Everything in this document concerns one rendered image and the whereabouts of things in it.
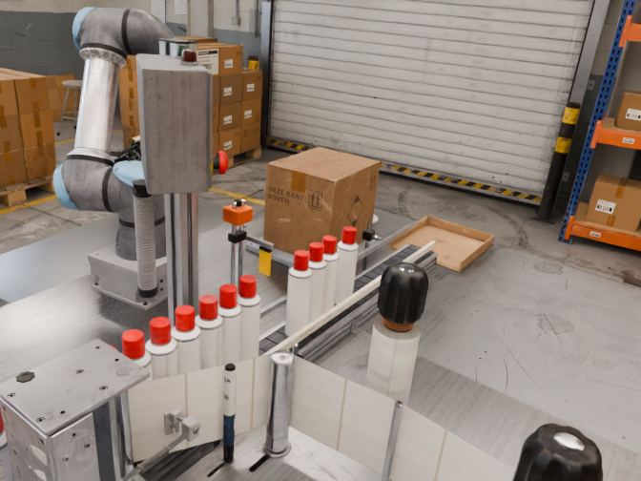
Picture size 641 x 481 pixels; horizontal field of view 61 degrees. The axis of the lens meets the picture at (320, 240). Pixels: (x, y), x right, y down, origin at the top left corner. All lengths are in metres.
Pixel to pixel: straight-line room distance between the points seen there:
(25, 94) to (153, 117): 3.80
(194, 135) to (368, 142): 4.88
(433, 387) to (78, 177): 0.98
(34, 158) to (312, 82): 2.77
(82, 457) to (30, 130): 4.07
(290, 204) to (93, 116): 0.59
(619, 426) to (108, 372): 1.01
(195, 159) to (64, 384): 0.37
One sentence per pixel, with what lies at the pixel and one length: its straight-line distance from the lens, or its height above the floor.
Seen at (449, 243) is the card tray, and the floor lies 0.83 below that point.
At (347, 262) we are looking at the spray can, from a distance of 1.33.
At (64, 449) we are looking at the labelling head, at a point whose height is 1.11.
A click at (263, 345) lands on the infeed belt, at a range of 1.22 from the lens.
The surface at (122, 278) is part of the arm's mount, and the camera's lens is 1.47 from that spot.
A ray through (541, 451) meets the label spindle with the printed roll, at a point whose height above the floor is 1.17.
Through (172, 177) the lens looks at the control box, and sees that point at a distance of 0.88.
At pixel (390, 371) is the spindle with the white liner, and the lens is 1.00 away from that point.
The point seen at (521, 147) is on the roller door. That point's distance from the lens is 5.29.
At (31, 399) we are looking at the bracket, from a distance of 0.72.
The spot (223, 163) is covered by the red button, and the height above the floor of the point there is 1.33.
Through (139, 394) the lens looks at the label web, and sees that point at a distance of 0.85.
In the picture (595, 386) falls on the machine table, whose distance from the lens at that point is 1.43.
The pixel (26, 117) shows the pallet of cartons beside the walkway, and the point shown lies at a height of 0.62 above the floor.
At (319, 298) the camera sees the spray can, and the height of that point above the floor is 0.96.
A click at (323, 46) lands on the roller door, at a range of 5.81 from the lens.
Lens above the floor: 1.58
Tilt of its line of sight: 24 degrees down
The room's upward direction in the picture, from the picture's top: 5 degrees clockwise
